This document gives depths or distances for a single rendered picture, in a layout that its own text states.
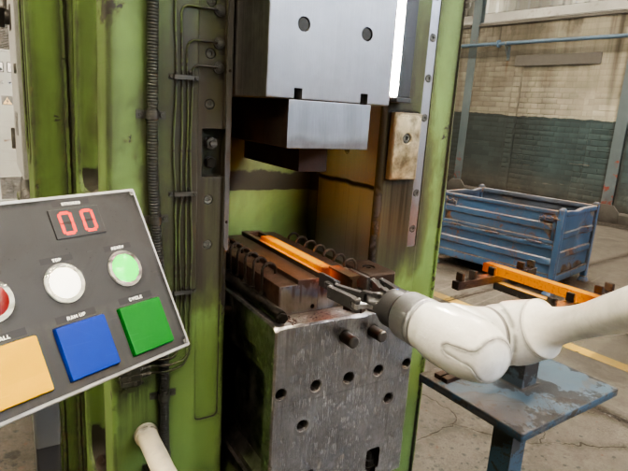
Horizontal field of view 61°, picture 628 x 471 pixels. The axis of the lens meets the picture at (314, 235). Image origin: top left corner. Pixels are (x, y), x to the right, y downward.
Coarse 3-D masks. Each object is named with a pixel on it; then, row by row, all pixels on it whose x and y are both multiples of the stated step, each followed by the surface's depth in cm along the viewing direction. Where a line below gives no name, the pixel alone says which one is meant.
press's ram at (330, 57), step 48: (240, 0) 107; (288, 0) 99; (336, 0) 104; (384, 0) 110; (240, 48) 109; (288, 48) 101; (336, 48) 106; (384, 48) 112; (240, 96) 113; (288, 96) 103; (336, 96) 109; (384, 96) 115
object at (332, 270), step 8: (264, 240) 142; (272, 240) 140; (280, 240) 140; (280, 248) 134; (288, 248) 133; (296, 256) 127; (304, 256) 126; (312, 256) 127; (312, 264) 121; (320, 264) 120; (328, 264) 121; (328, 272) 116; (336, 272) 115; (344, 272) 112; (352, 272) 113; (344, 280) 112; (352, 280) 110
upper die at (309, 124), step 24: (240, 120) 123; (264, 120) 113; (288, 120) 104; (312, 120) 107; (336, 120) 110; (360, 120) 113; (288, 144) 106; (312, 144) 108; (336, 144) 111; (360, 144) 115
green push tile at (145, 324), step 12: (156, 300) 84; (120, 312) 79; (132, 312) 80; (144, 312) 82; (156, 312) 84; (132, 324) 80; (144, 324) 81; (156, 324) 83; (168, 324) 85; (132, 336) 79; (144, 336) 81; (156, 336) 82; (168, 336) 84; (132, 348) 79; (144, 348) 80
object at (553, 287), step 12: (492, 264) 136; (504, 276) 133; (516, 276) 130; (528, 276) 128; (540, 288) 125; (552, 288) 122; (564, 288) 120; (576, 288) 120; (576, 300) 118; (588, 300) 116
